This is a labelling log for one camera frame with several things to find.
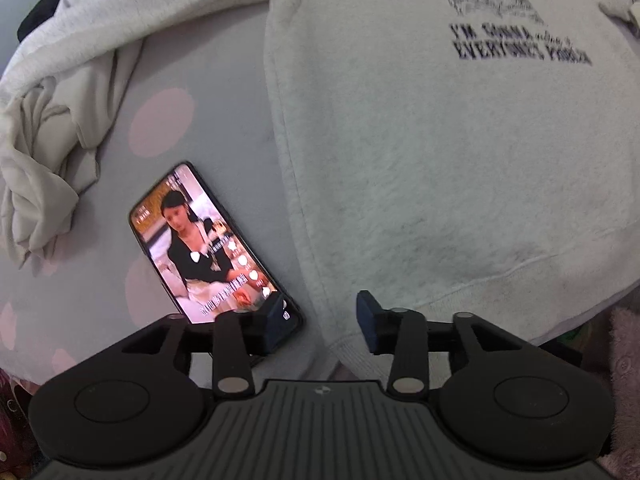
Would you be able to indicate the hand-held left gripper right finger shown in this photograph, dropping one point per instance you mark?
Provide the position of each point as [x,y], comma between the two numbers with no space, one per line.
[367,320]

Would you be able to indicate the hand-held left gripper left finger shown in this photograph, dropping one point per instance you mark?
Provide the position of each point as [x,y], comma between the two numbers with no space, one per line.
[275,320]

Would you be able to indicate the grey printed sweatshirt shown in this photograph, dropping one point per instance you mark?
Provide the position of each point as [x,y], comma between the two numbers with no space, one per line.
[425,160]

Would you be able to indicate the smartphone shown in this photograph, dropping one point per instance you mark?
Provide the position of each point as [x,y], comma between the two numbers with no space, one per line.
[200,240]

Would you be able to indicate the grey bed with pink dots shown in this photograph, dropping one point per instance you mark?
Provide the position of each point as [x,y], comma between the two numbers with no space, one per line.
[200,125]

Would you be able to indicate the pink fluffy mat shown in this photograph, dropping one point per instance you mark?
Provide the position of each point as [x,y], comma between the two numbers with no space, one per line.
[627,345]

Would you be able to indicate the black garment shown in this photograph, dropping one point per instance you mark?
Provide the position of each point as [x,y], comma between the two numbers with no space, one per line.
[42,12]

